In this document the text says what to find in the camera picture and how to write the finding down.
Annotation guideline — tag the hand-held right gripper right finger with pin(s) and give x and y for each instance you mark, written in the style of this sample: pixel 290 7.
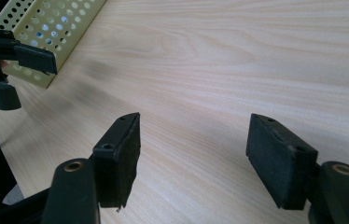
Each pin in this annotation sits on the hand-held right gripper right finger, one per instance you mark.
pixel 281 161

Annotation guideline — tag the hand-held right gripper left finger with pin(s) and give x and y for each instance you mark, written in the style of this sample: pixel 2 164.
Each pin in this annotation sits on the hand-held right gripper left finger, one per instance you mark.
pixel 116 161

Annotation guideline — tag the pale yellow perforated basket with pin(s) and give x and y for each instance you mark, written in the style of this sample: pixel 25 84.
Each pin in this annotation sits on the pale yellow perforated basket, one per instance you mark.
pixel 70 18

